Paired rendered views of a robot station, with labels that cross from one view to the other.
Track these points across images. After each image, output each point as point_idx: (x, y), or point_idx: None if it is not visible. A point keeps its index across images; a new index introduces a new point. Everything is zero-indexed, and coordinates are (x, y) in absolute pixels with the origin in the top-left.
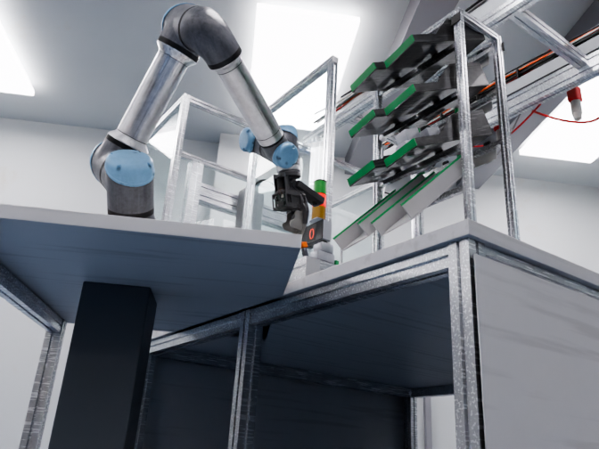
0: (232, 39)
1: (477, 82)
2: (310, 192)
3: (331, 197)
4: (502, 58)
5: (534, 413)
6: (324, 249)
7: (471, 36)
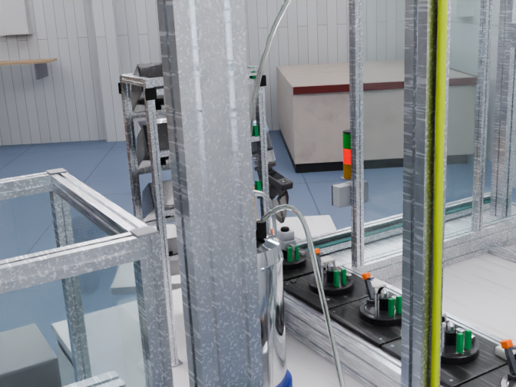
0: (143, 124)
1: (144, 151)
2: (272, 183)
3: (355, 150)
4: (147, 111)
5: None
6: (278, 238)
7: (138, 94)
